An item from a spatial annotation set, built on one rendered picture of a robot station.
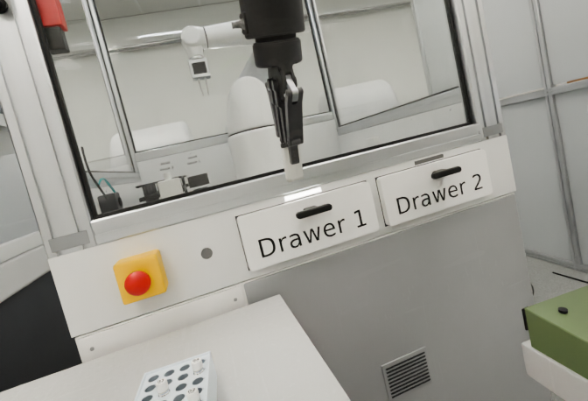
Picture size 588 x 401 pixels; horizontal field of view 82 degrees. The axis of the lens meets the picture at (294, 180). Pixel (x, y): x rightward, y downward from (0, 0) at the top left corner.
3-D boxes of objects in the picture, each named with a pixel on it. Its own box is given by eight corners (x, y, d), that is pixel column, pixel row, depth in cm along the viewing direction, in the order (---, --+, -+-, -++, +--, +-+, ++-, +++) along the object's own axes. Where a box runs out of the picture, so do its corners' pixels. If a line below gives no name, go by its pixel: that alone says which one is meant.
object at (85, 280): (516, 190, 85) (507, 134, 84) (71, 338, 59) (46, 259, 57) (352, 181, 176) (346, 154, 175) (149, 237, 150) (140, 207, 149)
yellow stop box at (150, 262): (166, 293, 58) (156, 254, 57) (122, 307, 56) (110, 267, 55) (169, 284, 63) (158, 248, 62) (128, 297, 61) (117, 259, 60)
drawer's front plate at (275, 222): (380, 230, 73) (369, 180, 72) (250, 272, 65) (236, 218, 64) (375, 228, 74) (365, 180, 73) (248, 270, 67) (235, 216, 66)
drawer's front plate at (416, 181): (493, 193, 81) (485, 148, 80) (389, 227, 73) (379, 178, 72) (487, 193, 83) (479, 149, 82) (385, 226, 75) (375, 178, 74)
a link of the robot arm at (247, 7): (316, -13, 46) (294, -4, 54) (233, -4, 43) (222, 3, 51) (320, 34, 49) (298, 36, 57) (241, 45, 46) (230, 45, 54)
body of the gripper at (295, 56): (246, 41, 54) (255, 99, 58) (258, 41, 47) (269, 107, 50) (290, 35, 56) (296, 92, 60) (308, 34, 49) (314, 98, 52)
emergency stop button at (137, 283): (152, 292, 55) (146, 269, 55) (127, 300, 54) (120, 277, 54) (155, 286, 58) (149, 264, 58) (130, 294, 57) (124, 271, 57)
